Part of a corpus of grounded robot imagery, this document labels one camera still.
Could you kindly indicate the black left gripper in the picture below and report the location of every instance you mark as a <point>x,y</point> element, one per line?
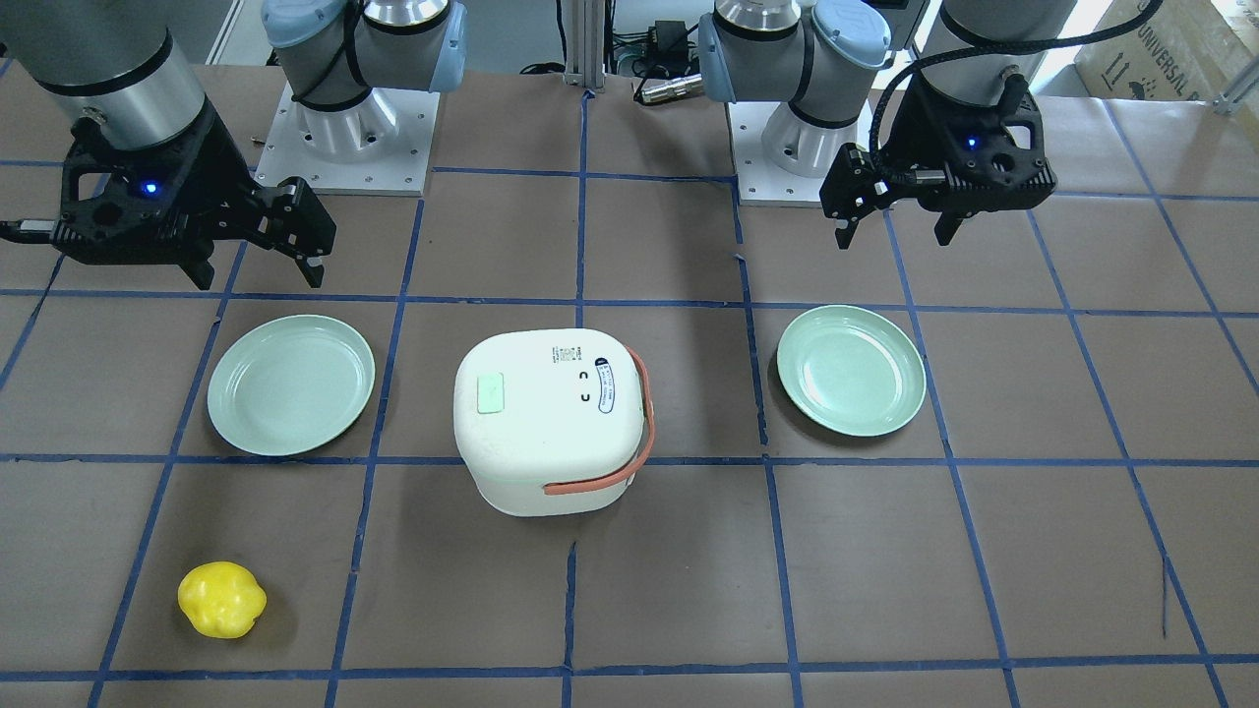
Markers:
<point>906,141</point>

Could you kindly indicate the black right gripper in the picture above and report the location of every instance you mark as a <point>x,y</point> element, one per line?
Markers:
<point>214,169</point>

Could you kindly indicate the white rice cooker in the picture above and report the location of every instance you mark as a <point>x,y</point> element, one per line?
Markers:
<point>552,421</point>

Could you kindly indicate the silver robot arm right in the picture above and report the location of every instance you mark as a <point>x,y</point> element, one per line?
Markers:
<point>118,63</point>

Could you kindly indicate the green plate near right arm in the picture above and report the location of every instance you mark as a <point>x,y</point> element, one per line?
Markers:
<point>291,385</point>

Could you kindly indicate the green plate near left arm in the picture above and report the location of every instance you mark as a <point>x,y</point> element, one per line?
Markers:
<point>851,370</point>

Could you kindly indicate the black power adapter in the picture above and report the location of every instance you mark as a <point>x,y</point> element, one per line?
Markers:
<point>668,42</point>

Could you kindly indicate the yellow toy bell pepper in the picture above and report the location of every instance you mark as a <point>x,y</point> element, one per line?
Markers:
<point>221,599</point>

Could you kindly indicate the cardboard box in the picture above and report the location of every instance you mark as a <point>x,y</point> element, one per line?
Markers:
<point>1188,50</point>

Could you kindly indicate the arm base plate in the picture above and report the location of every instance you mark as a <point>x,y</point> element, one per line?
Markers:
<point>777,167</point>
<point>379,148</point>

